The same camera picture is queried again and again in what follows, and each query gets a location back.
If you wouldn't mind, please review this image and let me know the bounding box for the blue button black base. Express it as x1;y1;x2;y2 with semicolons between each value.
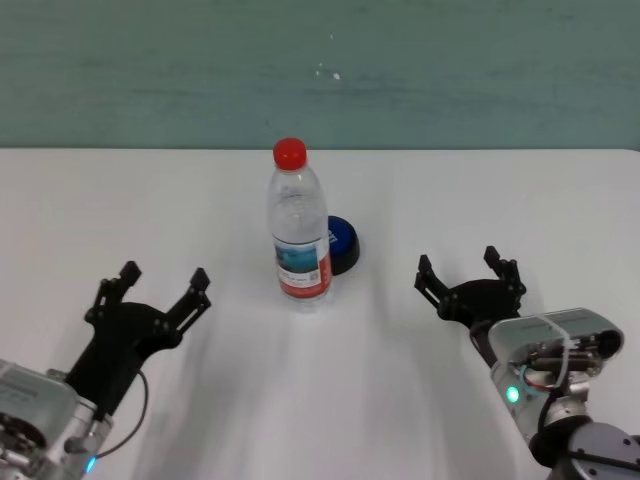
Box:
327;214;362;276

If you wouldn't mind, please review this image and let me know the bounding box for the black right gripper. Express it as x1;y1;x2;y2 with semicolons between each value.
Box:
413;245;528;369

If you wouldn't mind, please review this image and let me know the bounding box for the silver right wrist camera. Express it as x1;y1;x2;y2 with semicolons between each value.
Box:
487;307;626;387

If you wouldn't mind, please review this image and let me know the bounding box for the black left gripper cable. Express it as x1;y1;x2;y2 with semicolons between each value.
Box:
93;370;150;459

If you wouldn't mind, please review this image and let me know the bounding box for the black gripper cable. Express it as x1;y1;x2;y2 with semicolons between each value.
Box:
93;370;150;459
468;320;499;369

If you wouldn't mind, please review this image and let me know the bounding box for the white right camera zip tie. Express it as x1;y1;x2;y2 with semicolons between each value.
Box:
535;313;572;396

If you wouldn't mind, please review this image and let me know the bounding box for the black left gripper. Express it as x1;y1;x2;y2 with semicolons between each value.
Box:
64;260;213;422

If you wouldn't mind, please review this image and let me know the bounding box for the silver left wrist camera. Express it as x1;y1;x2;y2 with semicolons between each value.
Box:
0;358;80;466

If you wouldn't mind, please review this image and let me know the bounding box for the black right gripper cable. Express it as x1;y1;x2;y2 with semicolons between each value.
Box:
468;320;499;369

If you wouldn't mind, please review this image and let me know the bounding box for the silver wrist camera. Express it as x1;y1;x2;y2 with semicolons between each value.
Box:
487;307;626;387
0;358;80;466

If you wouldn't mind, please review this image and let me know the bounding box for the clear water bottle red cap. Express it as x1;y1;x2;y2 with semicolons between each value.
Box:
268;137;335;314

